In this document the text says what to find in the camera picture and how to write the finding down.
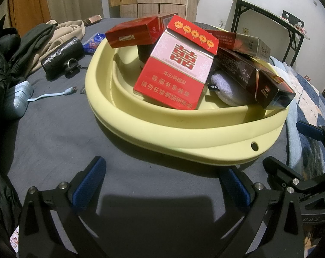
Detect black frame stand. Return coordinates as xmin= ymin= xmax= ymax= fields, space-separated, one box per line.
xmin=282 ymin=10 xmax=305 ymax=34

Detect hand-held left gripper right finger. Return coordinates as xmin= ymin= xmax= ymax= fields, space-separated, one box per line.
xmin=215 ymin=167 xmax=304 ymax=258

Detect light blue power bank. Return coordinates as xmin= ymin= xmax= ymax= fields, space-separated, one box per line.
xmin=5 ymin=81 xmax=34 ymax=120

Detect red and gold cigarette carton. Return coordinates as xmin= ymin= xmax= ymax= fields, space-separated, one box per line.
xmin=208 ymin=29 xmax=272 ymax=62

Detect red and white packets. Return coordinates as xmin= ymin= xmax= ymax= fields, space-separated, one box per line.
xmin=295 ymin=24 xmax=309 ymax=37

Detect yellow plastic basin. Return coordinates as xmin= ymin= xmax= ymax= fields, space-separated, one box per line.
xmin=84 ymin=23 xmax=299 ymax=166

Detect orange wooden panel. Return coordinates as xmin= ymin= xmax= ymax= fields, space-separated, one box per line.
xmin=8 ymin=0 xmax=52 ymax=34

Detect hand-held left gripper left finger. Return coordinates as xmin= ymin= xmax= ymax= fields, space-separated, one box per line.
xmin=17 ymin=156 xmax=110 ymax=258

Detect small brown box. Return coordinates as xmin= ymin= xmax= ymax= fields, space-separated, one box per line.
xmin=83 ymin=14 xmax=103 ymax=27

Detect white and red printed packet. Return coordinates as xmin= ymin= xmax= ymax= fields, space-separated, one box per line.
xmin=10 ymin=226 xmax=20 ymax=253

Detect black folding table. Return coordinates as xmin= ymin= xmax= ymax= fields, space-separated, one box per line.
xmin=227 ymin=0 xmax=311 ymax=68

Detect round grey sponge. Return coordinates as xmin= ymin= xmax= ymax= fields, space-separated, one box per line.
xmin=209 ymin=71 xmax=257 ymax=107

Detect key ring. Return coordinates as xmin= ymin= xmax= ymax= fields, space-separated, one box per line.
xmin=64 ymin=58 xmax=81 ymax=77

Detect dark brown jar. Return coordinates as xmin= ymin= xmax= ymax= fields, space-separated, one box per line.
xmin=137 ymin=44 xmax=158 ymax=69

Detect black shiny pouch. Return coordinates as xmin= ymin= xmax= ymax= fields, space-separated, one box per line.
xmin=41 ymin=37 xmax=85 ymax=81

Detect red and white cigarette carton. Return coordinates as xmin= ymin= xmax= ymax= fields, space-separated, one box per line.
xmin=133 ymin=15 xmax=220 ymax=111

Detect black jacket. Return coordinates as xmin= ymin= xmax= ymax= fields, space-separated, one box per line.
xmin=0 ymin=13 xmax=22 ymax=119

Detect dark brown cigarette carton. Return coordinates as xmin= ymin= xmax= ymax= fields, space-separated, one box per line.
xmin=209 ymin=47 xmax=297 ymax=110

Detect dark green garment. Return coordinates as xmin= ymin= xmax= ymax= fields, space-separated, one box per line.
xmin=8 ymin=23 xmax=58 ymax=76

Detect blue snack packet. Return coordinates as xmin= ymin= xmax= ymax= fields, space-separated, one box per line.
xmin=82 ymin=32 xmax=106 ymax=55

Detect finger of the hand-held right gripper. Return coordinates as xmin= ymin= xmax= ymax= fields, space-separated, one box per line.
xmin=262 ymin=156 xmax=325 ymax=197
xmin=296 ymin=120 xmax=325 ymax=168

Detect beige garment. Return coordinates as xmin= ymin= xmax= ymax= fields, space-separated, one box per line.
xmin=27 ymin=19 xmax=87 ymax=74

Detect light blue charging cable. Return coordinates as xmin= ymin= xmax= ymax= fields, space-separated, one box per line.
xmin=27 ymin=86 xmax=78 ymax=103

